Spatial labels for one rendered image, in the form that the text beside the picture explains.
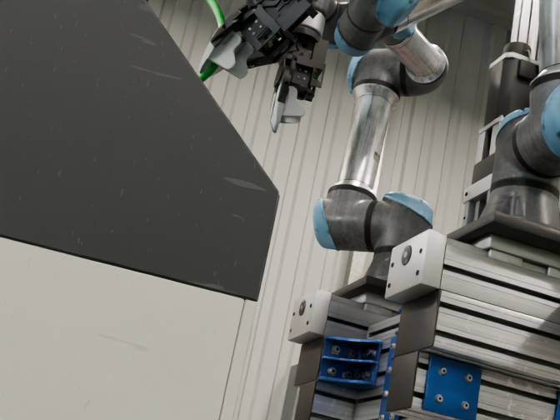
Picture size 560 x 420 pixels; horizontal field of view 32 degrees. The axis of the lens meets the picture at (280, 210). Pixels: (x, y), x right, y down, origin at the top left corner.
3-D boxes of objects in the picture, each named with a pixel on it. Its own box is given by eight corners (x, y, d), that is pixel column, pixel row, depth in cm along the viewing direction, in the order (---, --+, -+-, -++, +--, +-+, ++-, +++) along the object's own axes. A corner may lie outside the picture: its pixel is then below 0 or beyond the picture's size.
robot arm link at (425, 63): (460, 101, 233) (404, 41, 189) (416, 101, 237) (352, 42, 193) (463, 55, 234) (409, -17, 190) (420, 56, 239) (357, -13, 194)
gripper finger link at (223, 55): (207, 84, 157) (249, 46, 156) (187, 61, 159) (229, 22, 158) (215, 91, 159) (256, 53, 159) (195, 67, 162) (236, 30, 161)
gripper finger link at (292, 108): (302, 132, 179) (311, 88, 182) (272, 124, 178) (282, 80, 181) (297, 138, 182) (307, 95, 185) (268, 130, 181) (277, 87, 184)
